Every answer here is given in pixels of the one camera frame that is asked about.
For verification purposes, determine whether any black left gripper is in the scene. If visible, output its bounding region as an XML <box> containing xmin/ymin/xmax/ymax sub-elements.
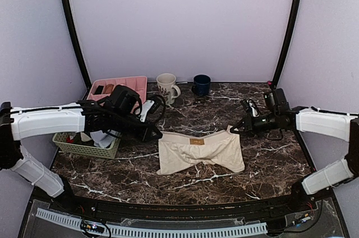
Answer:
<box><xmin>111</xmin><ymin>111</ymin><xmax>163</xmax><ymax>143</ymax></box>

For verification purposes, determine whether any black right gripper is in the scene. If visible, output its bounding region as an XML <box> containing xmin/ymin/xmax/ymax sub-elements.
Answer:
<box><xmin>231</xmin><ymin>111</ymin><xmax>279</xmax><ymax>138</ymax></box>

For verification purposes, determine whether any beige boxer underwear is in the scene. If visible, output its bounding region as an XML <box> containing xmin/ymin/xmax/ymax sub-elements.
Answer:
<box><xmin>157</xmin><ymin>126</ymin><xmax>245</xmax><ymax>176</ymax></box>

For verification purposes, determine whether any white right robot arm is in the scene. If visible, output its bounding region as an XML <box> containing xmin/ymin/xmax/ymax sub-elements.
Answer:
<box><xmin>230</xmin><ymin>100</ymin><xmax>358</xmax><ymax>212</ymax></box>

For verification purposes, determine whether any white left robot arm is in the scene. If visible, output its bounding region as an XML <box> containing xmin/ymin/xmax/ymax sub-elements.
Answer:
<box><xmin>1</xmin><ymin>100</ymin><xmax>163</xmax><ymax>213</ymax></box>

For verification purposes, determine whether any white cloth in basket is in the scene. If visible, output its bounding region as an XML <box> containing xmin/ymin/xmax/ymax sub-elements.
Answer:
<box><xmin>80</xmin><ymin>131</ymin><xmax>116</xmax><ymax>148</ymax></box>

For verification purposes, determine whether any pink divided organizer tray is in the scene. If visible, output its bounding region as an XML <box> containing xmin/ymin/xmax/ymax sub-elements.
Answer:
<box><xmin>87</xmin><ymin>76</ymin><xmax>148</xmax><ymax>103</ymax></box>

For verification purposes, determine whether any cream floral mug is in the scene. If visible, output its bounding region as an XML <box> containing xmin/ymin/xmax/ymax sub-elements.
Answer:
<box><xmin>157</xmin><ymin>73</ymin><xmax>181</xmax><ymax>106</ymax></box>

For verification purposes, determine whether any dark blue mug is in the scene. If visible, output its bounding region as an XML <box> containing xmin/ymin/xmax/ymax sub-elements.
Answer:
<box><xmin>191</xmin><ymin>75</ymin><xmax>211</xmax><ymax>97</ymax></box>

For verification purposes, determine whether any brown rolled item in tray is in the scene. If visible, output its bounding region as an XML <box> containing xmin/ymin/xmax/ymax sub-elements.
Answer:
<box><xmin>103</xmin><ymin>84</ymin><xmax>115</xmax><ymax>94</ymax></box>

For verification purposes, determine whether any black rolled item in tray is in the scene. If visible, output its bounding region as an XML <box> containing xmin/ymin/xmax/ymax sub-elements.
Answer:
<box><xmin>94</xmin><ymin>85</ymin><xmax>104</xmax><ymax>95</ymax></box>

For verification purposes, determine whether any green plastic laundry basket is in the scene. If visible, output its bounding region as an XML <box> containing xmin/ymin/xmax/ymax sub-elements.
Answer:
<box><xmin>52</xmin><ymin>132</ymin><xmax>120</xmax><ymax>159</ymax></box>

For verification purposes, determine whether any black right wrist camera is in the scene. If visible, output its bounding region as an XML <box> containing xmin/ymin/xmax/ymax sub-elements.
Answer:
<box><xmin>263</xmin><ymin>88</ymin><xmax>289</xmax><ymax>113</ymax></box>

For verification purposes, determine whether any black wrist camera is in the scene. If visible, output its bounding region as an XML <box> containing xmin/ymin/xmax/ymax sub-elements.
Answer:
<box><xmin>263</xmin><ymin>88</ymin><xmax>289</xmax><ymax>113</ymax></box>
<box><xmin>108</xmin><ymin>85</ymin><xmax>142</xmax><ymax>115</ymax></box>

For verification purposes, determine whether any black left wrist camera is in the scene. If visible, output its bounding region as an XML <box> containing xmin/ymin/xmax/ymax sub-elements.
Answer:
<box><xmin>108</xmin><ymin>85</ymin><xmax>142</xmax><ymax>115</ymax></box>

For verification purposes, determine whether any white slotted cable duct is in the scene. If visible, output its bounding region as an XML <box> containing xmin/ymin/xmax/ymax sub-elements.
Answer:
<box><xmin>35</xmin><ymin>208</ymin><xmax>268</xmax><ymax>238</ymax></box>

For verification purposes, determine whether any right black frame post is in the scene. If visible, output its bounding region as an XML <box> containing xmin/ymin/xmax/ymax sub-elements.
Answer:
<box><xmin>268</xmin><ymin>0</ymin><xmax>301</xmax><ymax>89</ymax></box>

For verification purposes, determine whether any black frame post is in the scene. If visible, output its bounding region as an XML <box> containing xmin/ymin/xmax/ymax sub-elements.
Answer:
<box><xmin>268</xmin><ymin>0</ymin><xmax>301</xmax><ymax>89</ymax></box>
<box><xmin>61</xmin><ymin>0</ymin><xmax>92</xmax><ymax>89</ymax></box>

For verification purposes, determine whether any left black frame post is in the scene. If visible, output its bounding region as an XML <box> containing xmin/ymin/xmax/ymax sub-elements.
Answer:
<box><xmin>61</xmin><ymin>0</ymin><xmax>92</xmax><ymax>89</ymax></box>

